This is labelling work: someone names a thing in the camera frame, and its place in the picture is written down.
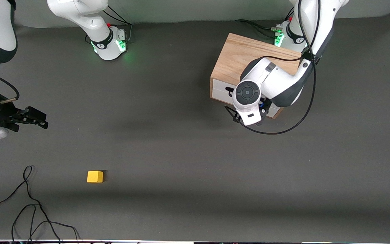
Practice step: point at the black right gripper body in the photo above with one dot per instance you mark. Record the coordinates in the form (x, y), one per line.
(2, 114)

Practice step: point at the yellow block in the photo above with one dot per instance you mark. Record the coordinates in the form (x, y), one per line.
(95, 177)

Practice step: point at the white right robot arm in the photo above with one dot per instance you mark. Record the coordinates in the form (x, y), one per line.
(80, 13)

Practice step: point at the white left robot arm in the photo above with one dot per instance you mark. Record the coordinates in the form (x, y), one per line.
(283, 81)

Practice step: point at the wooden drawer cabinet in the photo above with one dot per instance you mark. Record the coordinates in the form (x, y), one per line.
(235, 54)

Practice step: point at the dark grey table mat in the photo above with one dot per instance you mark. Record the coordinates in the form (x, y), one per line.
(181, 152)

